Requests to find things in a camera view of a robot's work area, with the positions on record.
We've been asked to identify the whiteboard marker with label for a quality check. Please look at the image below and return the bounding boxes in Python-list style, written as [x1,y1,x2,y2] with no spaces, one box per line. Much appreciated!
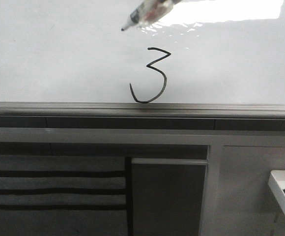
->
[121,0,181,31]

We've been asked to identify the white glossy whiteboard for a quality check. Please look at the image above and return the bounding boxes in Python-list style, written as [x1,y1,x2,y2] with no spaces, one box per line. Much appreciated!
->
[0,0,285,105]

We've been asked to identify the dark grey panel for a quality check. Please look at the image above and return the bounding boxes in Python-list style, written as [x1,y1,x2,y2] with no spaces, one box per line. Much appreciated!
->
[132,158,208,236]

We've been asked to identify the grey striped fabric organizer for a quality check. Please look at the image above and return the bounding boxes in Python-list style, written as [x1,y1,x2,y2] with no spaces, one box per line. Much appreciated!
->
[0,155,133,236]

